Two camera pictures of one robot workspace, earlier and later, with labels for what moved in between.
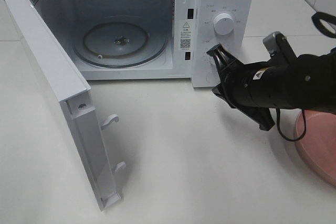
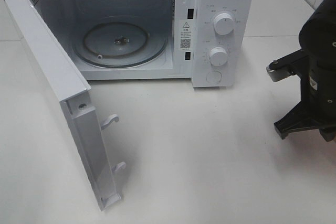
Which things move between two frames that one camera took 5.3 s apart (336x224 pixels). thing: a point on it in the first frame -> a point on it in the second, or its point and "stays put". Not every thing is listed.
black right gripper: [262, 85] -> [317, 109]
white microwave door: [74, 96] stays put
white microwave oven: [134, 27] stays put
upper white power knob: [223, 24] stays put
